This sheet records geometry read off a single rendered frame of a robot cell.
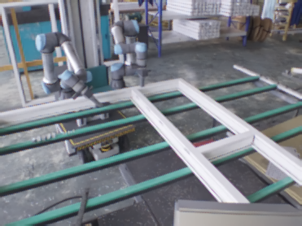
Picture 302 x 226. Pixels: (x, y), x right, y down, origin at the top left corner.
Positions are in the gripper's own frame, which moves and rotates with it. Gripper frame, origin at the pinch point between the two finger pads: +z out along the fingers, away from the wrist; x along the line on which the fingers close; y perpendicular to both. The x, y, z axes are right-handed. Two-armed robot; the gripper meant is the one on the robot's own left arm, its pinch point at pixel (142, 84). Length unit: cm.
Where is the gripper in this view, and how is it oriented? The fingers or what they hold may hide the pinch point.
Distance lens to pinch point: 194.3
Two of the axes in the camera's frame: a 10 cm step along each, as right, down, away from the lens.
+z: 0.0, 8.7, 5.0
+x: -4.2, -4.5, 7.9
